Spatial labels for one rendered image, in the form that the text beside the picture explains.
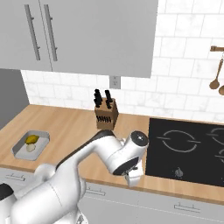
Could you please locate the wooden utensil rail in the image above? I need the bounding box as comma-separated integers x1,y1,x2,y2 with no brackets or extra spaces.
210,45,224,53

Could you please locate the grey drawer handle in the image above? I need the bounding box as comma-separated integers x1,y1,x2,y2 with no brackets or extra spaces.
85,187,107,197
173,203,201,214
4,172,26,182

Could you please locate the wooden knife block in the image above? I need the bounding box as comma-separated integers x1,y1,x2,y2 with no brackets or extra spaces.
93,88,119,131

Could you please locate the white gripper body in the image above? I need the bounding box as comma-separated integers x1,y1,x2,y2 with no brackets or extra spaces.
125,162,144,188

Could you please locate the narrow grey wall cupboard door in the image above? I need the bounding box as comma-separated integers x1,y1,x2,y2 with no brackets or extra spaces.
0,0,53,73

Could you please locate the grey fridge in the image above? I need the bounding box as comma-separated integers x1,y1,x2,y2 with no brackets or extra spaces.
0,68,31,131

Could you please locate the grey cupboard door handle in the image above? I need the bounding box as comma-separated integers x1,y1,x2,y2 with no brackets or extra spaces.
24,3,41,61
43,3,59,62

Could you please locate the grey wall socket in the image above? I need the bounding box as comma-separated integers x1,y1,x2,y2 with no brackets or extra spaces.
109,75,121,90

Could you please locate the yellow lemon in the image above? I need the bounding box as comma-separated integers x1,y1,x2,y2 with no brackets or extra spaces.
24,134,40,145

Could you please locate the white garlic bulb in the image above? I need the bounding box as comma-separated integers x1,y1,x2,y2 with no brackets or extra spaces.
25,143,37,153

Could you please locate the grey drawer front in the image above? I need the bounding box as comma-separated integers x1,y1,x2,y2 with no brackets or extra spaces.
0,167,39,195
78,182,141,224
136,191,224,224

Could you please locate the black hob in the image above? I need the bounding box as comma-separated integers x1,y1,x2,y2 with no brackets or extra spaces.
144,117,224,188

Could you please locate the grey vegetable container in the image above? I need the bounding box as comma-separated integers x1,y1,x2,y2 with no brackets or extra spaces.
10,129,51,161

